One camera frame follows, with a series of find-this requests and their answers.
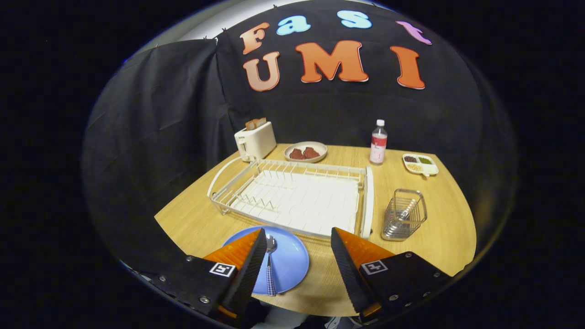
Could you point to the brown toast slice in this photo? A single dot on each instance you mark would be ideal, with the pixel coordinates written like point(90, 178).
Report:
point(250, 124)
point(261, 122)

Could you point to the clear bottle with red label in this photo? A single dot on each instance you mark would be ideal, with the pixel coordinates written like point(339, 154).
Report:
point(378, 146)

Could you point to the red meat piece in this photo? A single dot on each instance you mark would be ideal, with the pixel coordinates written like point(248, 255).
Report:
point(312, 153)
point(297, 154)

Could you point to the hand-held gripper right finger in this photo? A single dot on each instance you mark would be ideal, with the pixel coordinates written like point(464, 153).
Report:
point(349, 269)

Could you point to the white toaster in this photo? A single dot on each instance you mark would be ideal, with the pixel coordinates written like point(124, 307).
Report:
point(258, 141)

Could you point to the blue plate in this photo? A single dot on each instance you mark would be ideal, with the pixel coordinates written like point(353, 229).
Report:
point(290, 260)

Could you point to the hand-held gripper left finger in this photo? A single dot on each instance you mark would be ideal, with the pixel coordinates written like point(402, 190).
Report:
point(251, 269)

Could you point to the small beige plate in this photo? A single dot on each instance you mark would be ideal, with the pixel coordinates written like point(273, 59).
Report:
point(315, 145)

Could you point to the white divided condiment tray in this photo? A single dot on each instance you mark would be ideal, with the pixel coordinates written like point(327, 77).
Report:
point(432, 168)

